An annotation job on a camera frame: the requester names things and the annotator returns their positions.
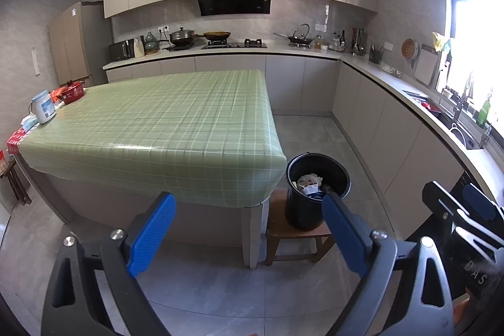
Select grey table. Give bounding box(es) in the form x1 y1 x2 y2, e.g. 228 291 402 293
24 159 272 270

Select wok with arched handle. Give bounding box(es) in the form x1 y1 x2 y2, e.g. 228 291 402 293
273 24 316 48

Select beige refrigerator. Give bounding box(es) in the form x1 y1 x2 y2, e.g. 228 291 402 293
48 2 113 88

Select red packets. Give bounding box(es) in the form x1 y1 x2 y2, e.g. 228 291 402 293
7 127 26 155

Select yellow hanging cloth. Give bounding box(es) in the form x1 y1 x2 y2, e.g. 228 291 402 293
432 31 451 53

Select white jar blue label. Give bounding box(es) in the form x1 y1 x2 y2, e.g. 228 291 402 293
31 90 57 125

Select red cooking pot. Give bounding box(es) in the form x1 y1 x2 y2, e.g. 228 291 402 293
59 81 86 104

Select white cutting board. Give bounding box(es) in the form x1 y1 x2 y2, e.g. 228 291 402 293
413 45 442 87

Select wok with lid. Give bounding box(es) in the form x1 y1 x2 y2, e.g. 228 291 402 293
169 27 195 47

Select kitchen sink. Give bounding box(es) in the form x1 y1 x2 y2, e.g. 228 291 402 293
404 90 485 151

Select black bucket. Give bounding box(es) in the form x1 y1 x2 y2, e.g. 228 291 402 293
285 153 351 230

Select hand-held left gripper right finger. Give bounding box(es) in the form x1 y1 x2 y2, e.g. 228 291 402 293
322 192 455 336

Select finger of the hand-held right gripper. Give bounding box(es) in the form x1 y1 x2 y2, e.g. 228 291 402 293
462 183 501 223
422 180 459 227

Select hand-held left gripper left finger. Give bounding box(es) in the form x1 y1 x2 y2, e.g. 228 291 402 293
41 191 177 336

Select black microwave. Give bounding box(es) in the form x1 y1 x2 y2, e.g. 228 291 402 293
108 40 135 62

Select dark wooden stool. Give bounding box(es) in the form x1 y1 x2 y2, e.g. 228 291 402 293
0 159 32 206

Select light wooden stool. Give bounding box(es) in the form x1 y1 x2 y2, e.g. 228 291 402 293
265 188 335 266

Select metal utensil holder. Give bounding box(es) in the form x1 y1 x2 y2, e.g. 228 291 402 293
350 27 367 55

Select person's right hand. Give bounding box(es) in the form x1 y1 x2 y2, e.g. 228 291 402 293
453 287 479 329

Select sink faucet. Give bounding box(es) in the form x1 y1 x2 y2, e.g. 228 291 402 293
453 72 475 124

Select cluster of seasoning bottles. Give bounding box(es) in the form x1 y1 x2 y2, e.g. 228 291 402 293
315 30 347 53

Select frying pan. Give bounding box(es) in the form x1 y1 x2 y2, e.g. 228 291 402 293
203 30 232 42

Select black gas stove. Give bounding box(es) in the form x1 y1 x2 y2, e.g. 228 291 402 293
202 39 267 50

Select round bamboo lid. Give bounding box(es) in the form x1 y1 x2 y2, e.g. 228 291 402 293
402 38 419 69

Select white plastic bag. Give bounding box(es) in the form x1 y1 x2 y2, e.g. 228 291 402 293
297 174 324 187

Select window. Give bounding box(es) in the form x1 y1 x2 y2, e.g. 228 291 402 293
441 0 504 116

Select green bottle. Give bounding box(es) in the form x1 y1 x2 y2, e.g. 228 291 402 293
476 94 493 128

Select green checked tablecloth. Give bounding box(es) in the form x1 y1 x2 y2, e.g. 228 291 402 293
19 69 287 208

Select green ceramic vase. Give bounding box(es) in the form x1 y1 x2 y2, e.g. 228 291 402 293
144 31 159 54

